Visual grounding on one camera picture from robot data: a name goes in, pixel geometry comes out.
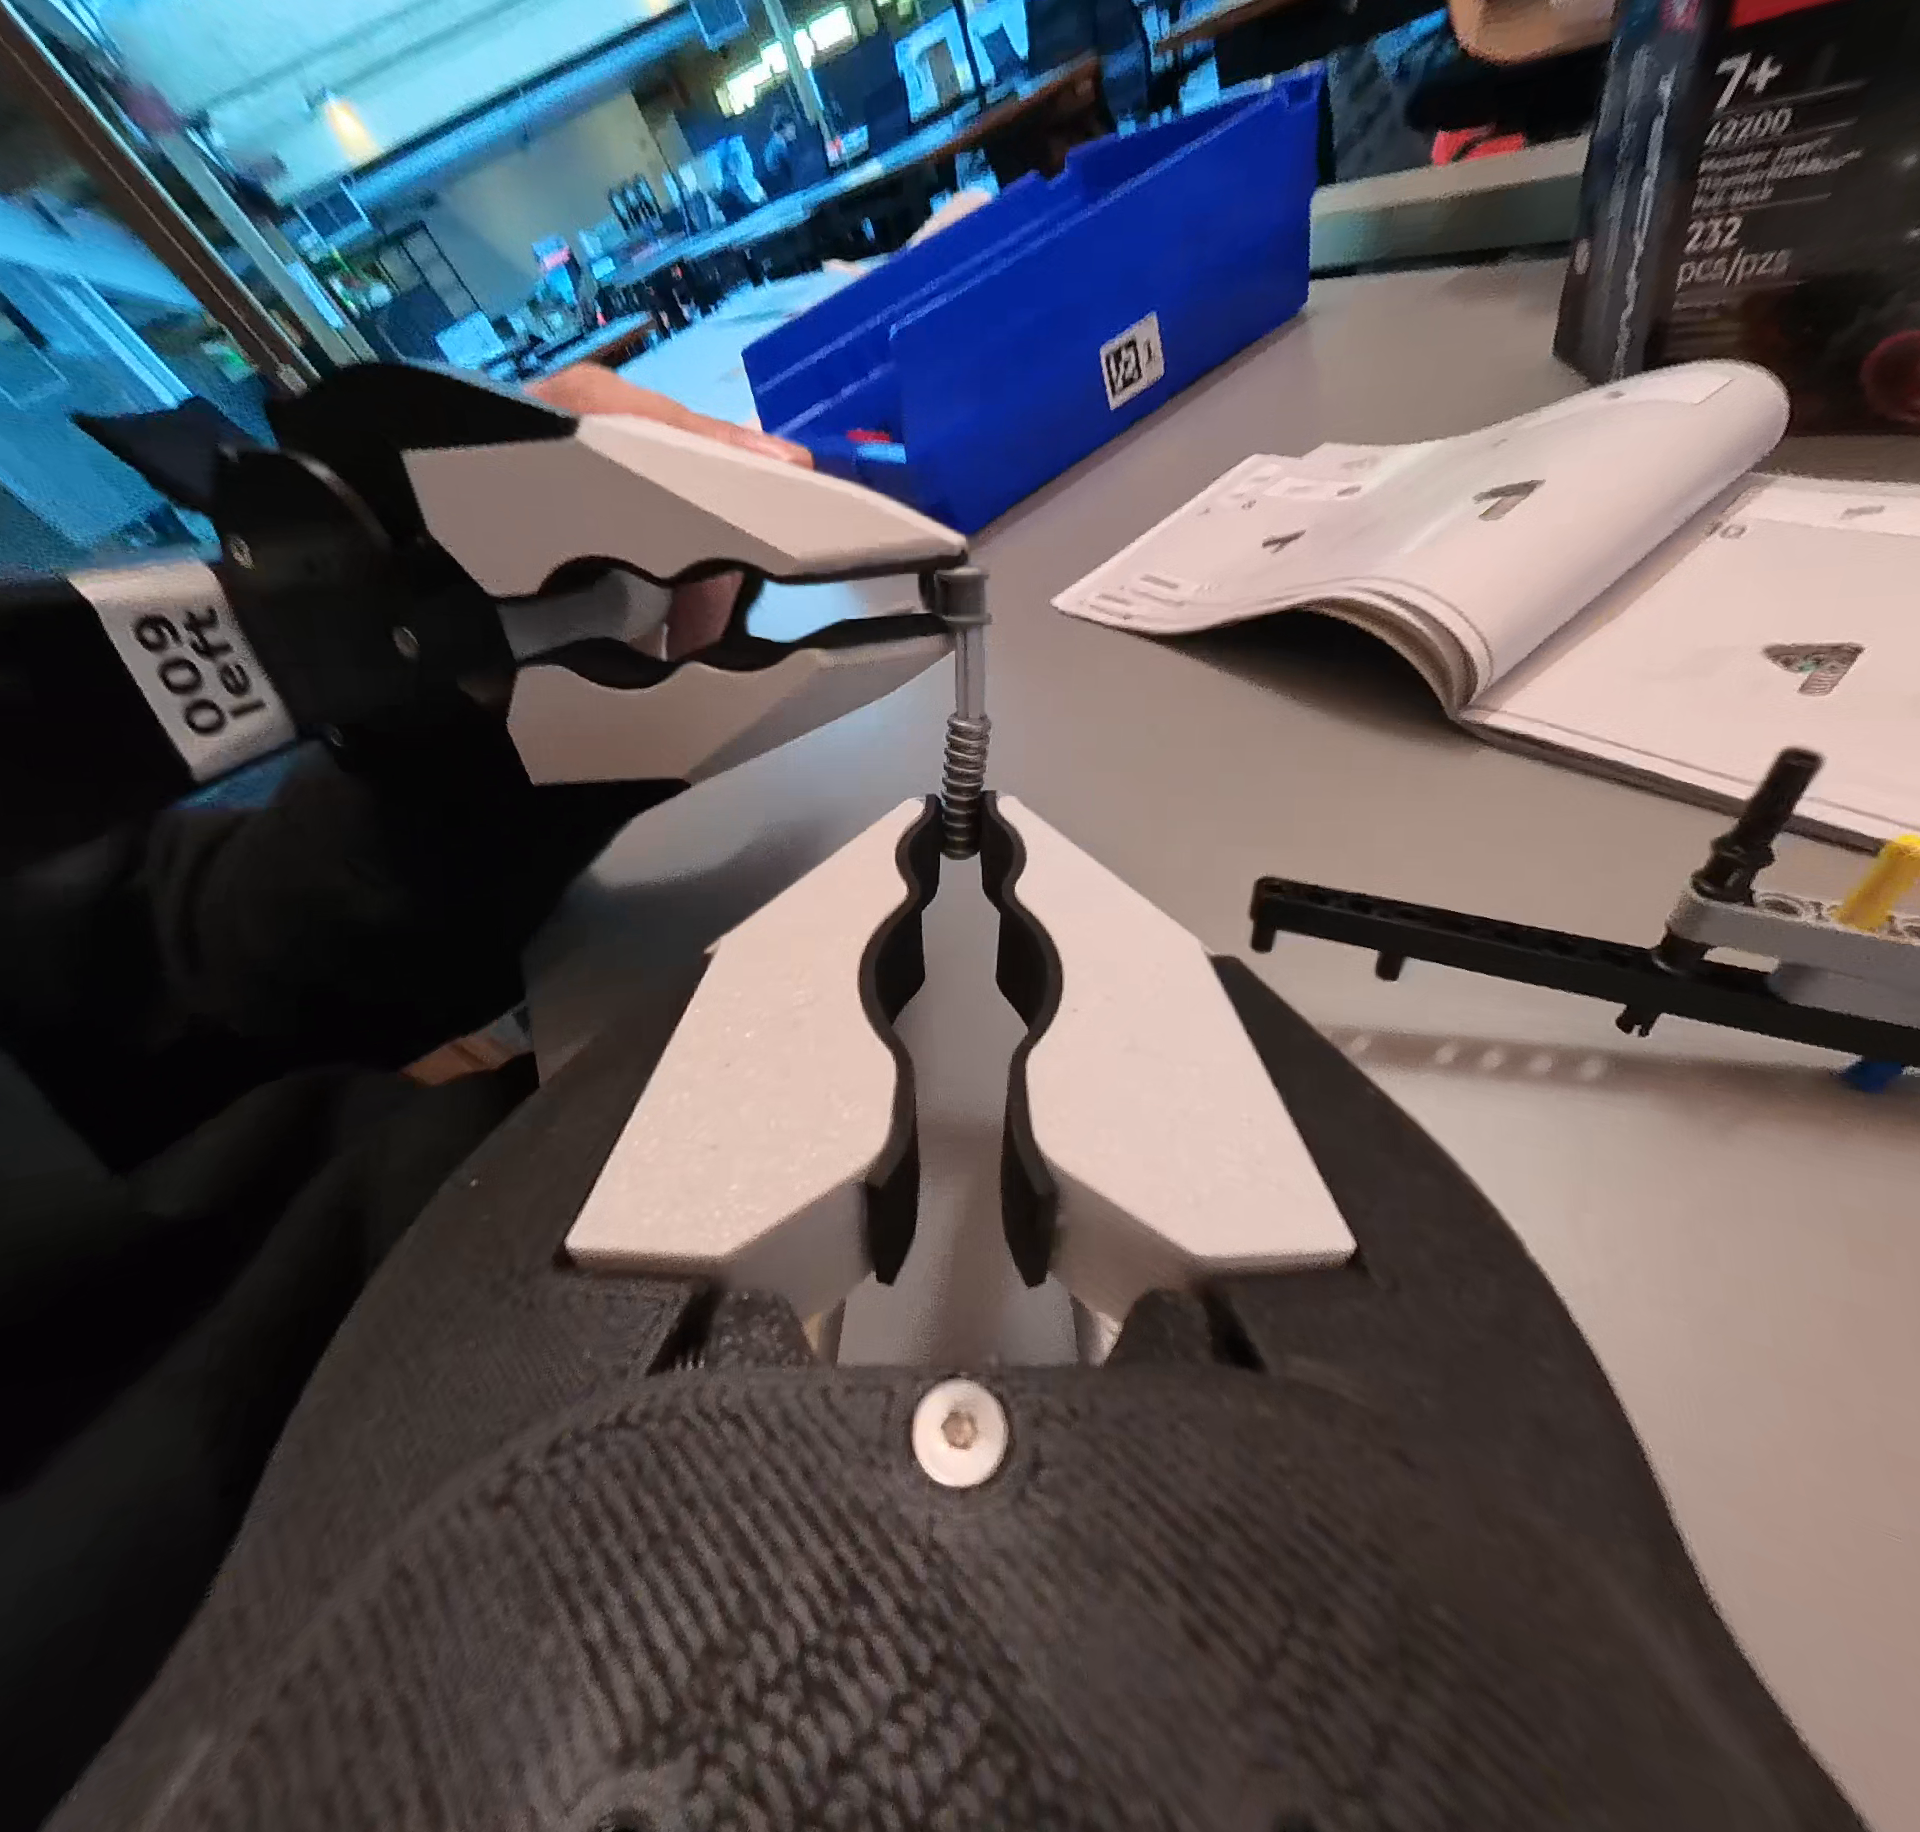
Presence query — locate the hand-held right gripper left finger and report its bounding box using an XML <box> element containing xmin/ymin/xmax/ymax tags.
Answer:
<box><xmin>569</xmin><ymin>794</ymin><xmax>945</xmax><ymax>1354</ymax></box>

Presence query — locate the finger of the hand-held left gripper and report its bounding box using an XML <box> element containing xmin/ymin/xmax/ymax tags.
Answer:
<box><xmin>404</xmin><ymin>413</ymin><xmax>971</xmax><ymax>614</ymax></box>
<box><xmin>502</xmin><ymin>618</ymin><xmax>962</xmax><ymax>787</ymax></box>

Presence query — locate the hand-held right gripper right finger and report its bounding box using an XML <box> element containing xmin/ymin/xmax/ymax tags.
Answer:
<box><xmin>976</xmin><ymin>794</ymin><xmax>1360</xmax><ymax>1354</ymax></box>

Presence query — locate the toy shock absorber with spring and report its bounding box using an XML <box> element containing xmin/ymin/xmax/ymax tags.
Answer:
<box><xmin>922</xmin><ymin>564</ymin><xmax>997</xmax><ymax>863</ymax></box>

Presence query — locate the person's left forearm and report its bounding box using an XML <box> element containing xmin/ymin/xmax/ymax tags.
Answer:
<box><xmin>0</xmin><ymin>573</ymin><xmax>695</xmax><ymax>1072</ymax></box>

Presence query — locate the grey desk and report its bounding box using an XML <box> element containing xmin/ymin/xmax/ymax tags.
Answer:
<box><xmin>516</xmin><ymin>137</ymin><xmax>1920</xmax><ymax>1832</ymax></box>

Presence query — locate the person's left hand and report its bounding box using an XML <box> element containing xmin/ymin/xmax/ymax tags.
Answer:
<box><xmin>525</xmin><ymin>366</ymin><xmax>820</xmax><ymax>661</ymax></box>

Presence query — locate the partly built toy brick assembly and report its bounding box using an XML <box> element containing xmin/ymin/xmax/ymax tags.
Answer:
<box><xmin>1247</xmin><ymin>751</ymin><xmax>1920</xmax><ymax>1093</ymax></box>

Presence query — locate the blue plastic bin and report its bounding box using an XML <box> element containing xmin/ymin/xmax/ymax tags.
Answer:
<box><xmin>741</xmin><ymin>69</ymin><xmax>1332</xmax><ymax>537</ymax></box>

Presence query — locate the person's dark clothing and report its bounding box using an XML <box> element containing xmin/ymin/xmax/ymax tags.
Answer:
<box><xmin>0</xmin><ymin>1038</ymin><xmax>545</xmax><ymax>1832</ymax></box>

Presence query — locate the open instruction booklet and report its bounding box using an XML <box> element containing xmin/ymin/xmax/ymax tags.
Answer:
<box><xmin>1053</xmin><ymin>359</ymin><xmax>1920</xmax><ymax>853</ymax></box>

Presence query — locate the toy building set box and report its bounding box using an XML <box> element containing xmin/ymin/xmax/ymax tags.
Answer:
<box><xmin>1552</xmin><ymin>0</ymin><xmax>1920</xmax><ymax>442</ymax></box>

